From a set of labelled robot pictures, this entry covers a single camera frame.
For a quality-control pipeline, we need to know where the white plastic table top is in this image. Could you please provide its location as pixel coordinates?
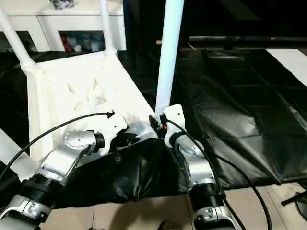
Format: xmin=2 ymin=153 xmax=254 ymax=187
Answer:
xmin=20 ymin=49 xmax=164 ymax=182

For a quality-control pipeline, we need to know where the black work mat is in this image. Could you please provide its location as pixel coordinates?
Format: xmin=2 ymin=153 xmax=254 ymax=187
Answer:
xmin=0 ymin=46 xmax=307 ymax=209

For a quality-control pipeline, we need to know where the red bottle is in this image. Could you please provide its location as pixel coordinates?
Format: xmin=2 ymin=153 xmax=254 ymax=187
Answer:
xmin=60 ymin=35 xmax=69 ymax=51

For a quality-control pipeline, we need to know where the long black metal bar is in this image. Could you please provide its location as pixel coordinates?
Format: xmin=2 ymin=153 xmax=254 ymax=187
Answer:
xmin=189 ymin=35 xmax=307 ymax=44

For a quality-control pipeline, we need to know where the white cabinet with glass doors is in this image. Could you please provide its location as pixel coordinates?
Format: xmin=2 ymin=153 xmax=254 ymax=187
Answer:
xmin=0 ymin=0 xmax=127 ymax=53

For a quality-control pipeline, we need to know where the white flat sheet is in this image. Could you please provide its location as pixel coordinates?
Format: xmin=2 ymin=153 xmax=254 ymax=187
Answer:
xmin=265 ymin=48 xmax=307 ymax=87

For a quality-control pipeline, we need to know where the black floor stand leg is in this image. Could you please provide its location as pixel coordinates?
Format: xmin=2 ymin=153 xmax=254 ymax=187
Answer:
xmin=281 ymin=191 xmax=307 ymax=207

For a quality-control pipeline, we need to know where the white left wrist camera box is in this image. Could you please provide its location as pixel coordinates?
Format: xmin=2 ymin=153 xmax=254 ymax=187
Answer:
xmin=99 ymin=114 xmax=130 ymax=157

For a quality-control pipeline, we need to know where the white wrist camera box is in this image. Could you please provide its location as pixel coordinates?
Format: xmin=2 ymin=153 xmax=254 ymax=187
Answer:
xmin=99 ymin=114 xmax=130 ymax=157
xmin=163 ymin=104 xmax=187 ymax=147

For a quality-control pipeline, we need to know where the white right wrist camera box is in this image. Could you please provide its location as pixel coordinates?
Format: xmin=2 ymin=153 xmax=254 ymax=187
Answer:
xmin=163 ymin=104 xmax=187 ymax=147

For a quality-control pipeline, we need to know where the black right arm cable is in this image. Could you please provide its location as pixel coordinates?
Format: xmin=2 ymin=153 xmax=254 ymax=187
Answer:
xmin=165 ymin=117 xmax=273 ymax=230

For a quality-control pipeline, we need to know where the black cable bundle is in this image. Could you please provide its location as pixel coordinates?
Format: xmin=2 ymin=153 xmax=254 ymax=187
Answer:
xmin=50 ymin=0 xmax=74 ymax=11

